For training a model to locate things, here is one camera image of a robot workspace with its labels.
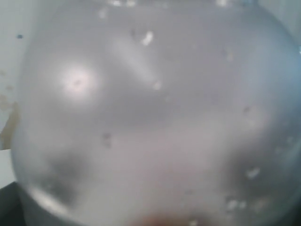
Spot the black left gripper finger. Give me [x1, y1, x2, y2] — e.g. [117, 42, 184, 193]
[0, 181, 51, 226]

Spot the clear domed shaker lid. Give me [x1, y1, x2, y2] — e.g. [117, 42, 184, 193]
[12, 0, 301, 226]

